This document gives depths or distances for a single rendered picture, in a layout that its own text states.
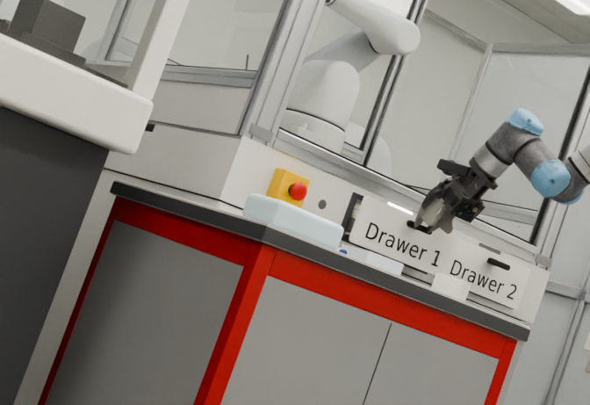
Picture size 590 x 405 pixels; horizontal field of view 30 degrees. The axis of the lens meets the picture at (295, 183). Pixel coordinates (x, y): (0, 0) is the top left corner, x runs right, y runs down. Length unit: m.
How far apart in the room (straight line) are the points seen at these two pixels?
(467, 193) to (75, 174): 0.89
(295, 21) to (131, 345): 0.83
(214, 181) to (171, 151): 0.25
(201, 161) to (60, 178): 0.55
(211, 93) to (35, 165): 0.68
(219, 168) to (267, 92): 0.19
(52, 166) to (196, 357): 0.45
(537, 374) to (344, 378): 2.62
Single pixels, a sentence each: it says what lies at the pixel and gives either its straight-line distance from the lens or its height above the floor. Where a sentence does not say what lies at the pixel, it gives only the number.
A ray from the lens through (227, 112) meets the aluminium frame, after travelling 2.44.
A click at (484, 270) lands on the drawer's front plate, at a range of 2.79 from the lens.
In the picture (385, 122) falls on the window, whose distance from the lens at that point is 2.58.
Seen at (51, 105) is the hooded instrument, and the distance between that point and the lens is 1.89.
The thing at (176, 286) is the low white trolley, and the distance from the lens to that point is 1.88.
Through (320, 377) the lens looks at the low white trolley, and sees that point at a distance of 1.82.
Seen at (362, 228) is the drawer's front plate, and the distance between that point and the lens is 2.47.
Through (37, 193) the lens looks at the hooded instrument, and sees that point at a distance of 1.97.
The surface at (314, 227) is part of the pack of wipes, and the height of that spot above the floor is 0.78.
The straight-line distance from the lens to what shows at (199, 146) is 2.48.
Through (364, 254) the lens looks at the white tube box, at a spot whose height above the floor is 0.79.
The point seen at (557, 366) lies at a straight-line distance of 4.36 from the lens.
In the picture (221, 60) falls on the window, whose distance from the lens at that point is 2.59.
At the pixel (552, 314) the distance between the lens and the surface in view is 4.45.
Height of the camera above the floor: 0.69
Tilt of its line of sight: 5 degrees up
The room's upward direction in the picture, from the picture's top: 20 degrees clockwise
